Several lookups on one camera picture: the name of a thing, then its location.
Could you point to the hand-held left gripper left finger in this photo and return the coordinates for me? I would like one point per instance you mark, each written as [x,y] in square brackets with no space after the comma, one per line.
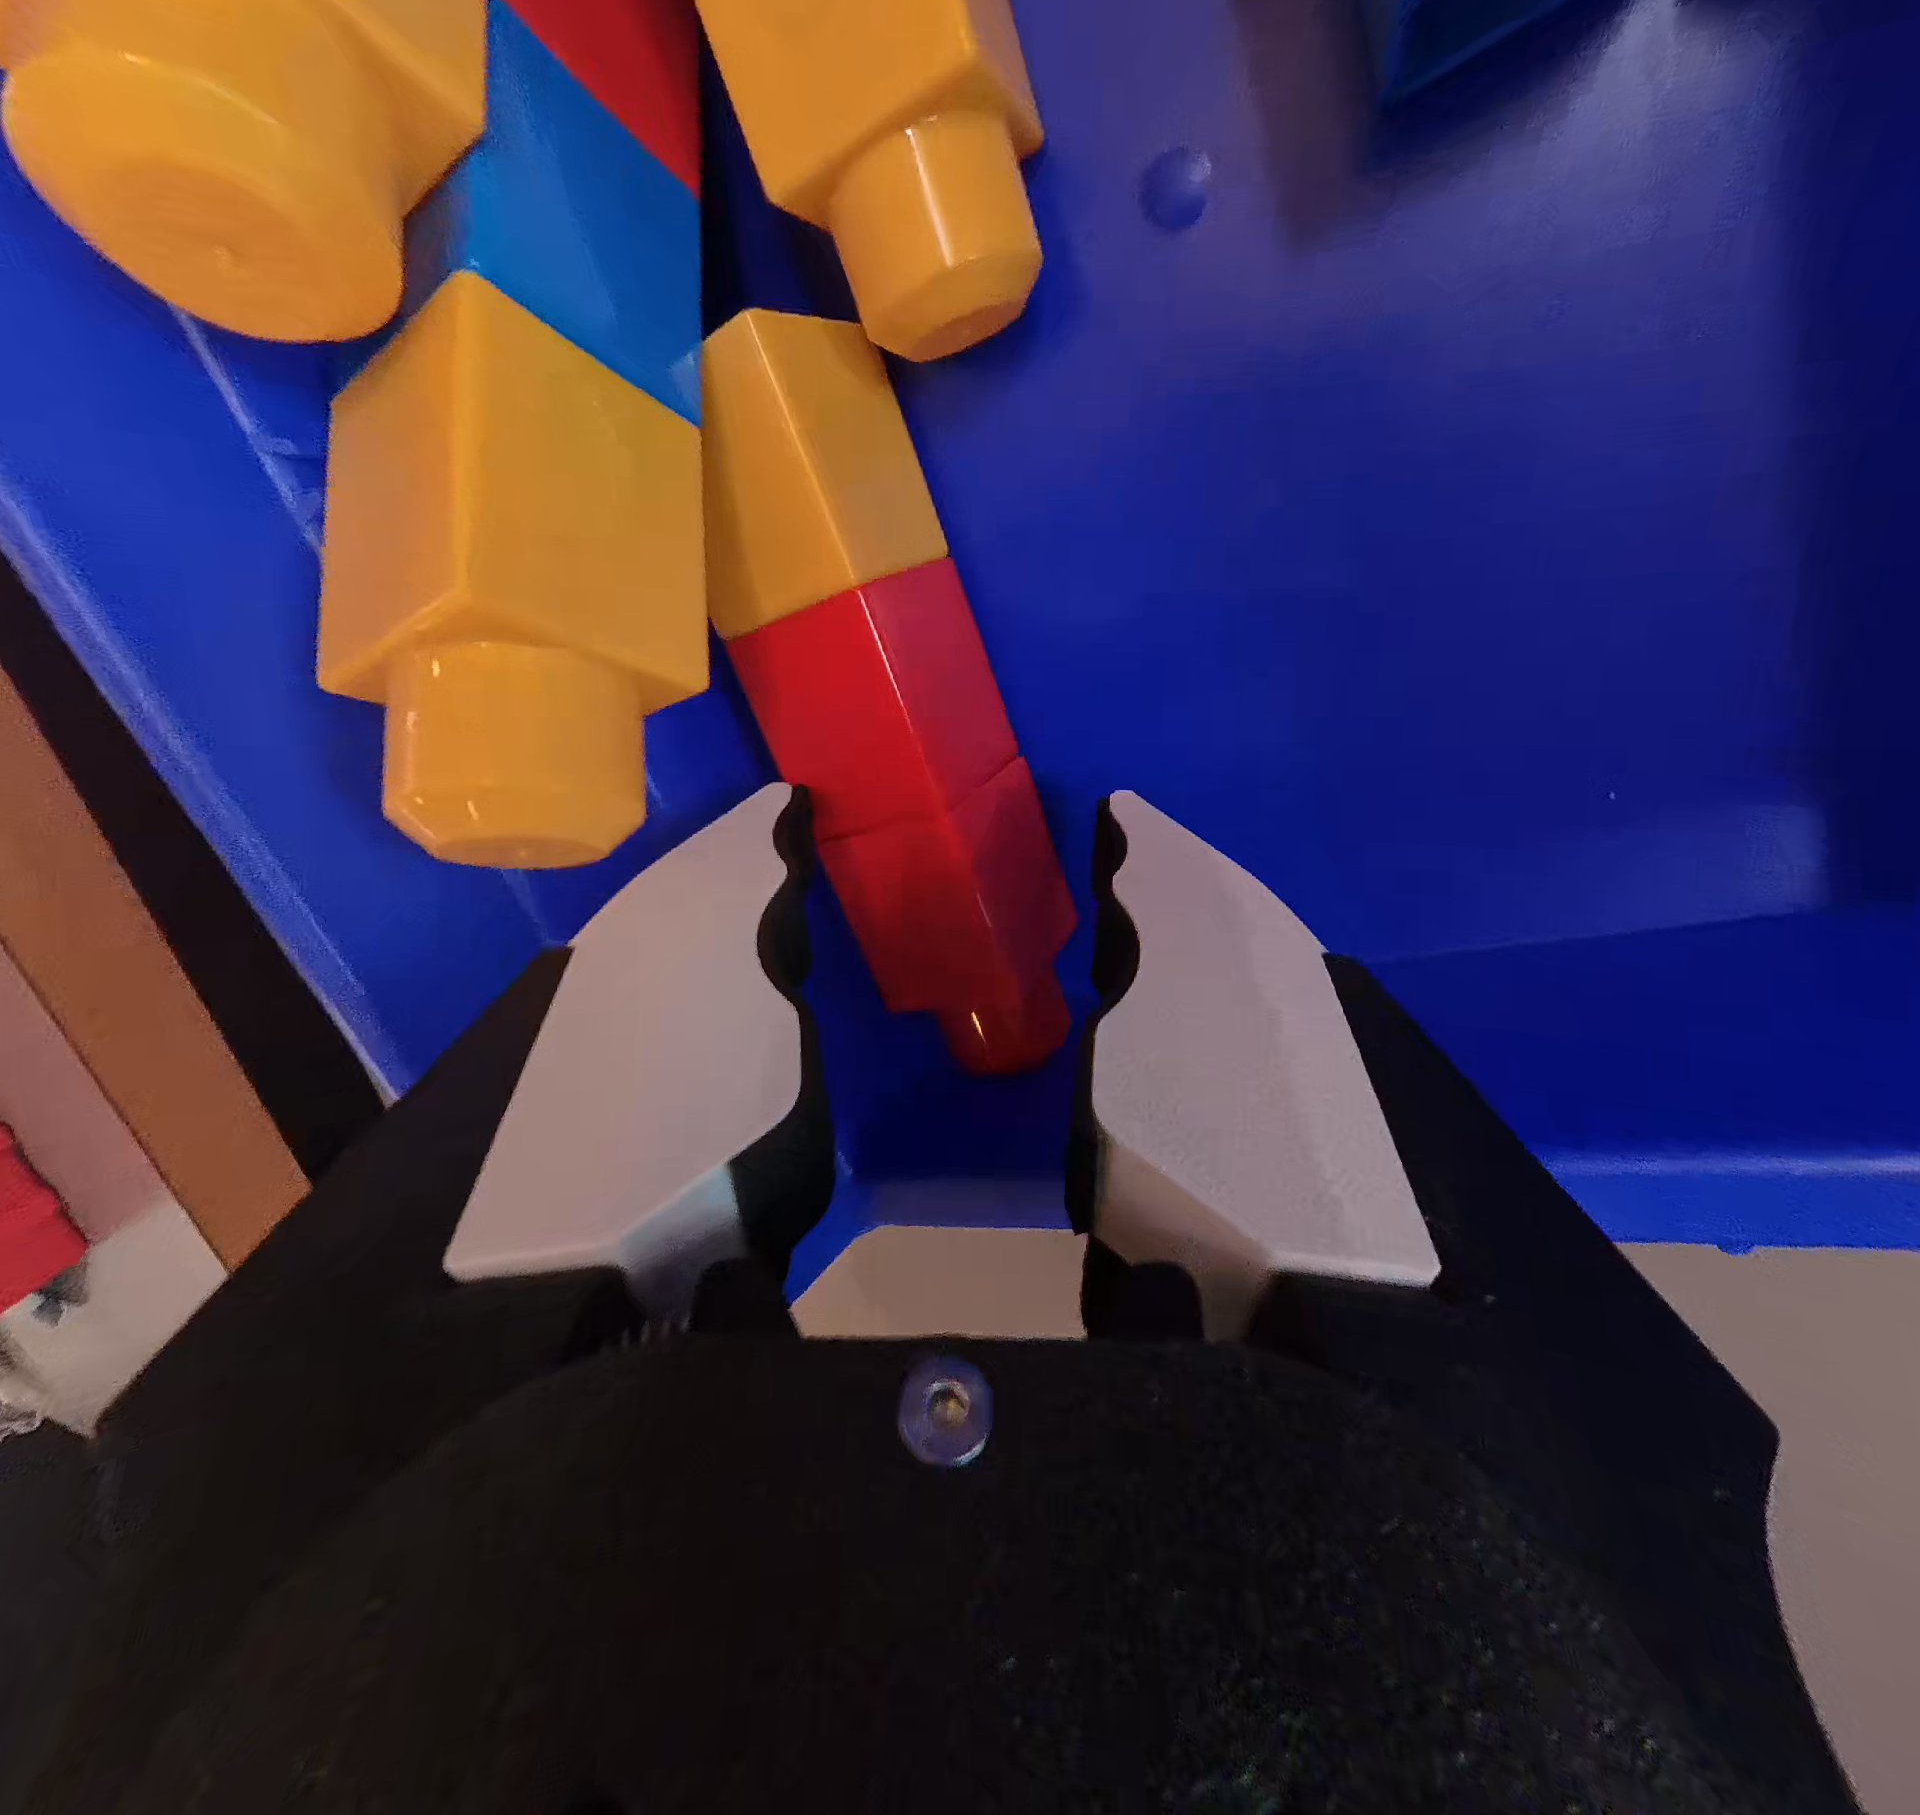
[630,1096]

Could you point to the wood-edged side table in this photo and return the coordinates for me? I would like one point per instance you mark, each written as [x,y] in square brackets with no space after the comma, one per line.
[134,975]

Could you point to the orange mega block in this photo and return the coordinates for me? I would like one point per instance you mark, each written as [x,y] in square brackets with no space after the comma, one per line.
[809,480]

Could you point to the red plastic bin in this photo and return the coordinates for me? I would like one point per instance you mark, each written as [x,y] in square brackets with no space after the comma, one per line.
[29,1215]

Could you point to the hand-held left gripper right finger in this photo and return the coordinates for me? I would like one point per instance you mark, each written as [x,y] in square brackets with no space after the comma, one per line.
[1259,1096]

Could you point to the pile of mega blocks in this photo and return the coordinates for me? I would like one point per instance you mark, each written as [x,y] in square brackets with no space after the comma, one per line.
[510,525]

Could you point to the blue plastic bin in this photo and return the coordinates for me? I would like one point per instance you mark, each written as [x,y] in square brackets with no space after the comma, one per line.
[1349,569]

